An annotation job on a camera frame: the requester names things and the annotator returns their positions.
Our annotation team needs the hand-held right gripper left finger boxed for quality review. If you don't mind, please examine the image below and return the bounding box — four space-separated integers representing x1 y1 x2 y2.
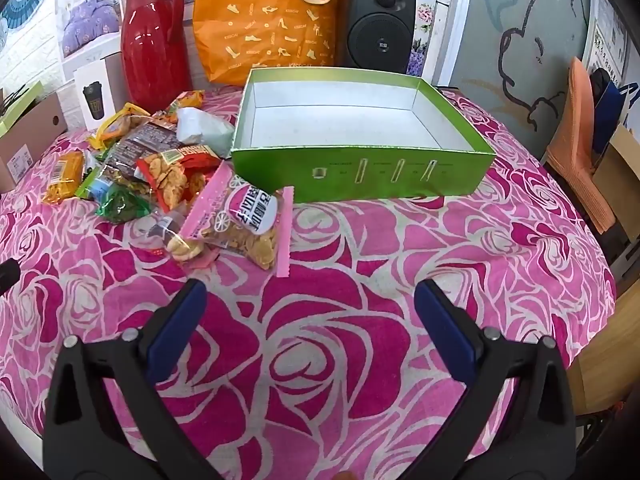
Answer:
42 279 221 480

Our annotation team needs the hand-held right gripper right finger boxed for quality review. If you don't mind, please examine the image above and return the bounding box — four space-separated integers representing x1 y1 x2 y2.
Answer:
414 280 576 480

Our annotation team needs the clear cookie packet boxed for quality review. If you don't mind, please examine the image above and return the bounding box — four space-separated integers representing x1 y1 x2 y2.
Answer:
145 207 219 267

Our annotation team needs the pink snack packet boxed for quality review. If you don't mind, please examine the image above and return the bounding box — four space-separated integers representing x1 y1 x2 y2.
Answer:
181 160 296 278

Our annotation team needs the red cracker packet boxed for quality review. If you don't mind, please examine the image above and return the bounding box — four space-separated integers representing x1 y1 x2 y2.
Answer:
136 151 222 212

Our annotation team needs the green blue snack packet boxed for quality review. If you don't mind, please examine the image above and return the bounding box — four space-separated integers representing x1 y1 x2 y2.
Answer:
75 165 111 200

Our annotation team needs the green cardboard box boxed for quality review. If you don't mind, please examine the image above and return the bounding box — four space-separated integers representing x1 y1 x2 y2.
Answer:
230 67 497 204

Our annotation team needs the orange yellow snack packet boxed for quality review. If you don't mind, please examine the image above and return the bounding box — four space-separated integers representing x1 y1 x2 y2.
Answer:
42 151 86 206

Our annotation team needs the brown chocolate packet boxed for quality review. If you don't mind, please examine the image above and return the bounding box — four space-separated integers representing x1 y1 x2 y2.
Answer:
102 122 183 181

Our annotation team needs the white packet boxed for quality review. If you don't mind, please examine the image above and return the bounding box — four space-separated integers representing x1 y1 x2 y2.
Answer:
176 106 236 159

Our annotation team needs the orange cartoon snack packet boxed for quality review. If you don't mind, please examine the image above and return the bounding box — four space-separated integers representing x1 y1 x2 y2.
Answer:
165 90 207 126

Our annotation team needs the pink rose tablecloth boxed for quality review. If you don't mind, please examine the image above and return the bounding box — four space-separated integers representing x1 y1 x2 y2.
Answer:
0 85 618 480

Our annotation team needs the small black object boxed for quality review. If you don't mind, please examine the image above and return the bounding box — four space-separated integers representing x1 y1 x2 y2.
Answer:
0 259 22 292

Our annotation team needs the orange cloth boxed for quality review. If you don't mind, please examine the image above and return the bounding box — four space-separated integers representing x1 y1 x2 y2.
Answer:
545 56 617 233

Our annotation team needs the plain cardboard carton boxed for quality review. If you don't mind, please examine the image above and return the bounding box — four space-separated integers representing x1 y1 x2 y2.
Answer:
592 125 640 243

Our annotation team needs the brown cardboard box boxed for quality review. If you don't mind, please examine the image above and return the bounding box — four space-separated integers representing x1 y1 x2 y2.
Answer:
0 92 68 195

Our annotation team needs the white cup box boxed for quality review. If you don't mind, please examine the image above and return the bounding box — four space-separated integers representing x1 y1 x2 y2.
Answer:
73 51 131 131

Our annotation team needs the blue bag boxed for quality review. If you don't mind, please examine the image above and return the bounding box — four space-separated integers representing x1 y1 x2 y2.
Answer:
590 67 636 153

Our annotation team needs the light green box lid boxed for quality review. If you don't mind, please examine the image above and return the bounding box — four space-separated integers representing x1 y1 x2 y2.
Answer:
0 81 45 138

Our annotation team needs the red thermos jug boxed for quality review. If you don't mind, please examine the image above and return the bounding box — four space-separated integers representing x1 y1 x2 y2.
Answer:
120 0 193 113

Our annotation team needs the black speaker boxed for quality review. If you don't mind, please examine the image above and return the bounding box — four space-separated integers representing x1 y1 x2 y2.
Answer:
335 0 416 78

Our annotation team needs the floral poster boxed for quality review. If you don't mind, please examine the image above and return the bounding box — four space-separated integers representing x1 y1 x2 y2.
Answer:
410 0 446 78

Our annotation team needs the orange tote bag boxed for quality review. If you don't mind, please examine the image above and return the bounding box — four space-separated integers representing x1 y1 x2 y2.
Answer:
192 0 416 86

